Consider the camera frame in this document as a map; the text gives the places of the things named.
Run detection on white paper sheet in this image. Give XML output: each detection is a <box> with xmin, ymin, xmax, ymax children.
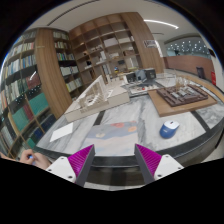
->
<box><xmin>50</xmin><ymin>123</ymin><xmax>73</xmax><ymax>142</ymax></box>

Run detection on wooden bookshelf with books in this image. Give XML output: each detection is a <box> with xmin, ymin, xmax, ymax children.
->
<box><xmin>0</xmin><ymin>28</ymin><xmax>83</xmax><ymax>158</ymax></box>

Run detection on brown architectural model on board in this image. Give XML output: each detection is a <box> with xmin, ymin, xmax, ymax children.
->
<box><xmin>148</xmin><ymin>84</ymin><xmax>217</xmax><ymax>117</ymax></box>

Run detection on pastel printed mouse pad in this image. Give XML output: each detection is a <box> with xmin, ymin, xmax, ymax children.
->
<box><xmin>82</xmin><ymin>121</ymin><xmax>138</xmax><ymax>157</ymax></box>

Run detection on wooden display shelf unit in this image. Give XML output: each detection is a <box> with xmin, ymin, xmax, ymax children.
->
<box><xmin>69</xmin><ymin>12</ymin><xmax>164</xmax><ymax>86</ymax></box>

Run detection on white architectural model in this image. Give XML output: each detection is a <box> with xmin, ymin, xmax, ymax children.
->
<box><xmin>64</xmin><ymin>76</ymin><xmax>130</xmax><ymax>122</ymax></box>

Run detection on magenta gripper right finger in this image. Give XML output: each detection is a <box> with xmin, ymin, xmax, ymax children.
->
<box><xmin>134</xmin><ymin>144</ymin><xmax>183</xmax><ymax>184</ymax></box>

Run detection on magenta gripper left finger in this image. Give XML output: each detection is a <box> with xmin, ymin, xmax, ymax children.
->
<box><xmin>47</xmin><ymin>145</ymin><xmax>95</xmax><ymax>187</ymax></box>

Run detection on person's hand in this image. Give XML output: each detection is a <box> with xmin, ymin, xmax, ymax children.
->
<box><xmin>20</xmin><ymin>149</ymin><xmax>51</xmax><ymax>170</ymax></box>

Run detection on grey architectural model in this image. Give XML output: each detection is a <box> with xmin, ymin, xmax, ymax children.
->
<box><xmin>125</xmin><ymin>68</ymin><xmax>156</xmax><ymax>84</ymax></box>

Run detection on blue and white computer mouse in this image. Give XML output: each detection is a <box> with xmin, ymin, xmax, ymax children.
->
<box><xmin>160</xmin><ymin>120</ymin><xmax>180</xmax><ymax>138</ymax></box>

